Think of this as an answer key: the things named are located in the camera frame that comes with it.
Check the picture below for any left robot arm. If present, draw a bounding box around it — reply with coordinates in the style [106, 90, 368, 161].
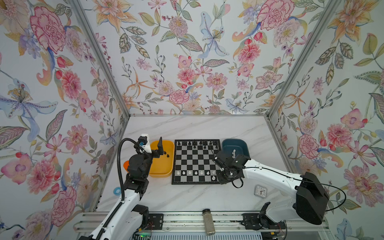
[79, 134, 164, 240]

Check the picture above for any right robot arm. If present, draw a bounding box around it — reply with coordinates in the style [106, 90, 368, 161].
[213, 151, 330, 229]

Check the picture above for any white chess pieces row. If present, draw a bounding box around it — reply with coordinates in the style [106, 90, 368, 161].
[173, 170, 218, 183]

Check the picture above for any black chess pieces row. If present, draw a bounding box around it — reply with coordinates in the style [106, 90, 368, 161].
[175, 140, 221, 151]

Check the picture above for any black white chess board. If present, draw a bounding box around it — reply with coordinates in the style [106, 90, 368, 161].
[172, 139, 221, 185]

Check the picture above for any yellow plastic tray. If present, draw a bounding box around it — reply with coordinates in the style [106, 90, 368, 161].
[149, 140, 175, 178]

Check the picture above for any teal plastic tray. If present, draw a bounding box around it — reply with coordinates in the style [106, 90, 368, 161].
[222, 139, 250, 157]

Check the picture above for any blue tape roll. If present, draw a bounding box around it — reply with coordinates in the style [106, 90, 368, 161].
[113, 187, 121, 196]

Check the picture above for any small white alarm clock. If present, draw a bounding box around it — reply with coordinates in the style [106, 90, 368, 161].
[254, 185, 268, 199]

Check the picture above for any glass spice jar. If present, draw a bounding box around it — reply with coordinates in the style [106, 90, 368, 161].
[202, 209, 216, 236]

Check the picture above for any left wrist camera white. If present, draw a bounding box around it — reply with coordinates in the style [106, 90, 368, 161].
[138, 134, 152, 154]

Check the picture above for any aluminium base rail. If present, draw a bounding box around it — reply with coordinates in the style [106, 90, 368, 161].
[74, 211, 329, 233]

